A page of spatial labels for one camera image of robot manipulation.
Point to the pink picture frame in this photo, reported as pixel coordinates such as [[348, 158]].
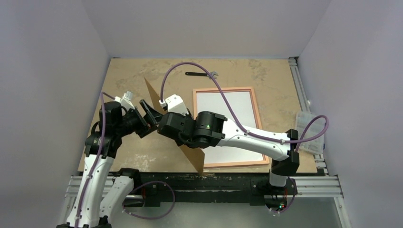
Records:
[[244, 104]]

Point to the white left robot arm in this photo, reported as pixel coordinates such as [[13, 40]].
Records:
[[93, 208]]

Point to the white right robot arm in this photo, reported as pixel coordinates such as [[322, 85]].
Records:
[[210, 129]]

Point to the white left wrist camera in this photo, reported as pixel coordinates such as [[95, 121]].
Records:
[[126, 100]]

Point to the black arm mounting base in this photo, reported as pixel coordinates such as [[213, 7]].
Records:
[[153, 188]]

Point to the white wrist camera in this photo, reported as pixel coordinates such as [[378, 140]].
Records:
[[174, 104], [126, 100]]

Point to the aluminium rail frame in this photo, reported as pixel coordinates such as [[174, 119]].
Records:
[[320, 186]]

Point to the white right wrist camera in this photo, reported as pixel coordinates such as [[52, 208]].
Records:
[[174, 104]]

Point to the clear plastic parts box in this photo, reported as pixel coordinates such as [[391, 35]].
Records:
[[316, 146]]

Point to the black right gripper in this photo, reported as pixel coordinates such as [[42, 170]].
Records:
[[162, 124]]

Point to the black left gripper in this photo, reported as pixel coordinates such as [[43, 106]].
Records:
[[145, 128]]

